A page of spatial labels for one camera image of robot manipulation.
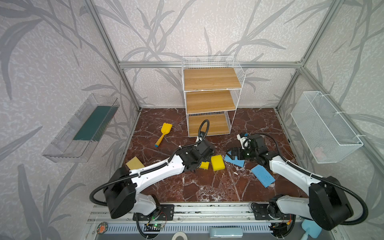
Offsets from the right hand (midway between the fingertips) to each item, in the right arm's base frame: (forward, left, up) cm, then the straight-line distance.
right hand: (231, 147), depth 87 cm
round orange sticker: (-38, +65, -8) cm, 75 cm away
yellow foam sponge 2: (-6, +8, -9) cm, 13 cm away
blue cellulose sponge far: (-14, -17, -8) cm, 24 cm away
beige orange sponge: (-7, +58, -7) cm, 59 cm away
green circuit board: (-37, +39, -8) cm, 54 cm away
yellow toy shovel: (+20, +44, -10) cm, 49 cm away
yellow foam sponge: (-7, +16, -8) cm, 20 cm away
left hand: (-1, +17, +5) cm, 17 cm away
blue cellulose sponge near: (-5, -6, -10) cm, 13 cm away
